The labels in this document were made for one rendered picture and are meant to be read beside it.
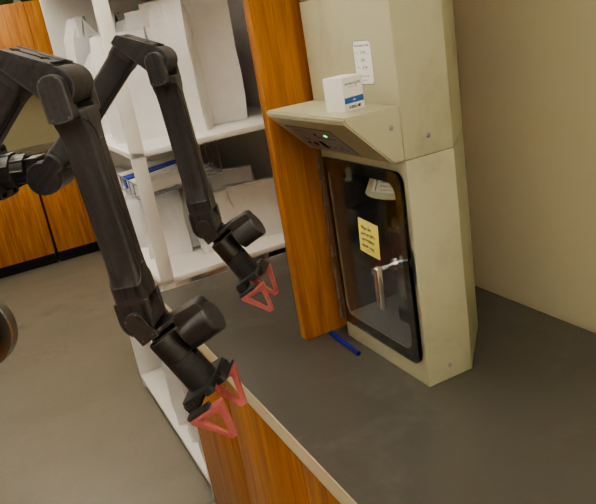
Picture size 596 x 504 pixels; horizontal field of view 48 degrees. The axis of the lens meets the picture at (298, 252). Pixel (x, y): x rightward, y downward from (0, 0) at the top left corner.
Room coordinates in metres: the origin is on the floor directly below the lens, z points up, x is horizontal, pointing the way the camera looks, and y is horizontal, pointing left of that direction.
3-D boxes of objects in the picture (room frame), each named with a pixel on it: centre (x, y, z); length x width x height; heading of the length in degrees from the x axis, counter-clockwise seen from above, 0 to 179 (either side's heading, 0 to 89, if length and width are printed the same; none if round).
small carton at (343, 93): (1.23, -0.13, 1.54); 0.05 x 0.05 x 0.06; 38
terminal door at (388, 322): (1.32, -0.15, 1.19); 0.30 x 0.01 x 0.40; 24
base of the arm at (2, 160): (1.59, 0.63, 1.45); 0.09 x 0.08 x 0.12; 172
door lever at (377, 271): (1.21, -0.16, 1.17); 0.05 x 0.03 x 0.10; 114
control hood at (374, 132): (1.30, -0.10, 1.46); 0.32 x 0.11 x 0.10; 24
